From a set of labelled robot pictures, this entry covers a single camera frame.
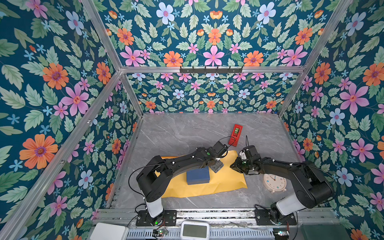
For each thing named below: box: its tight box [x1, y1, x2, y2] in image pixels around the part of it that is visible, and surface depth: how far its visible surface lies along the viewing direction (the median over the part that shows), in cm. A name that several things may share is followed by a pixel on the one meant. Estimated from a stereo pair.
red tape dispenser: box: [228, 124, 243, 147], surface depth 103 cm
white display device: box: [180, 220, 211, 240], surface depth 68 cm
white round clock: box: [263, 173, 287, 194], surface depth 84 cm
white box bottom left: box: [89, 222, 130, 240], surface depth 69 cm
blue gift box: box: [186, 166, 210, 185], surface depth 84 cm
